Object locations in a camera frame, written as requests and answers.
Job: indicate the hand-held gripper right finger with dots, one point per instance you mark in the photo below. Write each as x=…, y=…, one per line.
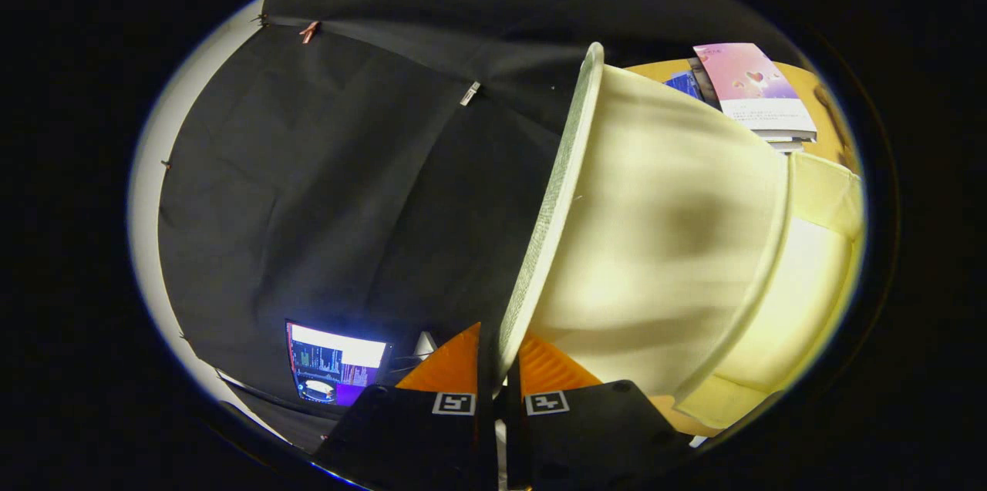
x=517, y=445

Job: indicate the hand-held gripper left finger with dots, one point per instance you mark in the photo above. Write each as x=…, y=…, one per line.
x=486, y=437

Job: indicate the green fabric storage box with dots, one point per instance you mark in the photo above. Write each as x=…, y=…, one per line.
x=655, y=244

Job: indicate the blue box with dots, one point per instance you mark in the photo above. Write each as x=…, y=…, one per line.
x=685, y=84

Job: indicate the lit computer monitor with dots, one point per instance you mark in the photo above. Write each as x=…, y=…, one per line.
x=335, y=368

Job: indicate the black backdrop cloth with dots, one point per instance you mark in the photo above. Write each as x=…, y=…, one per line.
x=347, y=167

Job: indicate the pink book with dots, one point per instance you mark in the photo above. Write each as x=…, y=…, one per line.
x=748, y=82

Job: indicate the red clothes peg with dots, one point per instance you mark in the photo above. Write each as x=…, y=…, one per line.
x=308, y=31

